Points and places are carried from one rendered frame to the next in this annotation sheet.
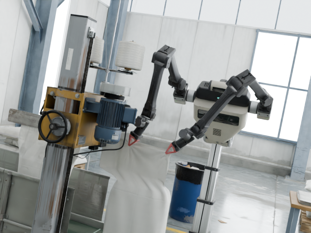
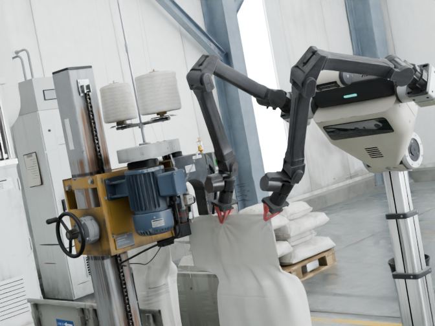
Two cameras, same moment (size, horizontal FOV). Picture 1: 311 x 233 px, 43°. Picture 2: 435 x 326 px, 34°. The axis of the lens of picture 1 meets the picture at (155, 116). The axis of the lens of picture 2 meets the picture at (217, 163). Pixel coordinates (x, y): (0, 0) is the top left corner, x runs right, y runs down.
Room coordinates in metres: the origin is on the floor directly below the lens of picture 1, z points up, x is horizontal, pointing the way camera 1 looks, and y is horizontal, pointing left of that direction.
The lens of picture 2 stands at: (0.02, -1.23, 1.44)
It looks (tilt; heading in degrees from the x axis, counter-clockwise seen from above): 3 degrees down; 28
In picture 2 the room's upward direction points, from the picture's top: 10 degrees counter-clockwise
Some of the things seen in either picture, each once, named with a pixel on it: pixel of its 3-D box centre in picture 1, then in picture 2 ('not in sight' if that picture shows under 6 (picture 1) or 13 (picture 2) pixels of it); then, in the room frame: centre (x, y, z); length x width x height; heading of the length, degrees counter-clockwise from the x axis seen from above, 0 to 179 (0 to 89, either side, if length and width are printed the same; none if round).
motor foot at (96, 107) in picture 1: (96, 106); (125, 186); (2.25, 0.34, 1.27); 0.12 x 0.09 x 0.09; 163
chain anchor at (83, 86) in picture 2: (92, 33); (85, 86); (2.24, 0.44, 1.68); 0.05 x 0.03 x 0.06; 163
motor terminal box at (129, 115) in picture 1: (128, 117); (173, 186); (2.27, 0.15, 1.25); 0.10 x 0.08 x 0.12; 8
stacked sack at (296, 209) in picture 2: not in sight; (272, 212); (5.97, 1.42, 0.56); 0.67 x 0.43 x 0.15; 73
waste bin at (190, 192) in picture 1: (189, 191); not in sight; (4.74, -0.58, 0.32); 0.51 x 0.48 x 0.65; 163
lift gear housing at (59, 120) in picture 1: (59, 125); (85, 229); (2.17, 0.51, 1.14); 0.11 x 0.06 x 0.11; 73
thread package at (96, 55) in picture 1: (92, 49); (117, 102); (2.48, 0.47, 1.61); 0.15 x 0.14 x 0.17; 73
